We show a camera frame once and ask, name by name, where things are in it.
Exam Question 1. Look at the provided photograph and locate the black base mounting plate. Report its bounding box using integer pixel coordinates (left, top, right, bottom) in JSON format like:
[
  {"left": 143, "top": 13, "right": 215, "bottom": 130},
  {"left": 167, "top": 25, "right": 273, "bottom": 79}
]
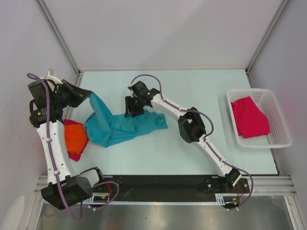
[{"left": 105, "top": 175, "right": 250, "bottom": 202}]

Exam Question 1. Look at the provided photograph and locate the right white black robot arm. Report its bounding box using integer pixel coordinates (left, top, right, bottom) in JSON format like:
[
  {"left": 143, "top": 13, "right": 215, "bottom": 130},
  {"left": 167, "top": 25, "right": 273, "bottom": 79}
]
[{"left": 125, "top": 86, "right": 241, "bottom": 192}]

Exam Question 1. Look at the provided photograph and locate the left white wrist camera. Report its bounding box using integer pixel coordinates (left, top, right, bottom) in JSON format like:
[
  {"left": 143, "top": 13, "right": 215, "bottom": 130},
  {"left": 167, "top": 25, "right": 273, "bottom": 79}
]
[{"left": 41, "top": 69, "right": 63, "bottom": 84}]

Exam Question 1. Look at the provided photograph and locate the magenta t shirt on table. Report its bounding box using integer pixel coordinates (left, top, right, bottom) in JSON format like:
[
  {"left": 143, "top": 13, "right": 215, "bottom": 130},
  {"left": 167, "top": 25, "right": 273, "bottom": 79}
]
[{"left": 62, "top": 118, "right": 90, "bottom": 163}]

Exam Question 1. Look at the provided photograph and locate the aluminium frame rail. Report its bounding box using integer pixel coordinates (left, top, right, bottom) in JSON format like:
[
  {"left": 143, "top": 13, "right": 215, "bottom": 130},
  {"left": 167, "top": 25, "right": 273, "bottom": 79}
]
[{"left": 33, "top": 176, "right": 295, "bottom": 195}]

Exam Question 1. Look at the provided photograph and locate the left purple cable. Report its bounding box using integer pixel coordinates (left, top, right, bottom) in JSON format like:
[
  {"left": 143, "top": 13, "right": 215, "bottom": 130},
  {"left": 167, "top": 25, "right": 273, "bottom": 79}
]
[{"left": 26, "top": 72, "right": 120, "bottom": 220}]

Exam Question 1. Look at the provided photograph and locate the orange t shirt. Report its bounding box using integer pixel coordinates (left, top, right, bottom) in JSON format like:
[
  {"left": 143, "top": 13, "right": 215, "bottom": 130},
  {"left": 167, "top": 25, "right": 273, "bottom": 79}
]
[{"left": 63, "top": 123, "right": 89, "bottom": 156}]

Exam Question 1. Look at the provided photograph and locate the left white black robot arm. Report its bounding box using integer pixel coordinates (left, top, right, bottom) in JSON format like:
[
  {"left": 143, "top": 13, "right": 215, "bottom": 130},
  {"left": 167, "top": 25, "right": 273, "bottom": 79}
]
[{"left": 28, "top": 78, "right": 106, "bottom": 210}]

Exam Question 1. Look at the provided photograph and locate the teal t shirt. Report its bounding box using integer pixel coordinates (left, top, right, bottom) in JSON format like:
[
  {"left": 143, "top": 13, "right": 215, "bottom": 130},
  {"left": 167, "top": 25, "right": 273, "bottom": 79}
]
[{"left": 84, "top": 93, "right": 168, "bottom": 148}]

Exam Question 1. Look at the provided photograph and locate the white plastic mesh basket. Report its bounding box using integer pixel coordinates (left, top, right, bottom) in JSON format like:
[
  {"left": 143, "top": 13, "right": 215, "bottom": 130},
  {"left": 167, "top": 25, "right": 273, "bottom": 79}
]
[{"left": 226, "top": 88, "right": 293, "bottom": 149}]

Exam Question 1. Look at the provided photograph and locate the red t shirt in basket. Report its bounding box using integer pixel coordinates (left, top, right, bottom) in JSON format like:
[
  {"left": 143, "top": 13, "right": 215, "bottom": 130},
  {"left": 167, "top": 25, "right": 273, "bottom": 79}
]
[{"left": 231, "top": 97, "right": 271, "bottom": 138}]

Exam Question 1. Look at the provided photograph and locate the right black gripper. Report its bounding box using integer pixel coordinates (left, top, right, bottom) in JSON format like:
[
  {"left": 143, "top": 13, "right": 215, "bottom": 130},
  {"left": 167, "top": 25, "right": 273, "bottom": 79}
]
[{"left": 126, "top": 95, "right": 145, "bottom": 118}]

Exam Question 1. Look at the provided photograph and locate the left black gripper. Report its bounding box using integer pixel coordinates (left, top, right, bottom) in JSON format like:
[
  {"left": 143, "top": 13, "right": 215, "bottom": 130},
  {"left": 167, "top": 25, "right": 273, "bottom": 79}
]
[{"left": 51, "top": 79, "right": 92, "bottom": 108}]

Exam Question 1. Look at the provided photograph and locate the white slotted cable duct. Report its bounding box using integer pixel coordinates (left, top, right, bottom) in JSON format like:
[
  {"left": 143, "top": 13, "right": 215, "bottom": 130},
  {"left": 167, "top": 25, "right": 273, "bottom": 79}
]
[{"left": 81, "top": 194, "right": 240, "bottom": 206}]

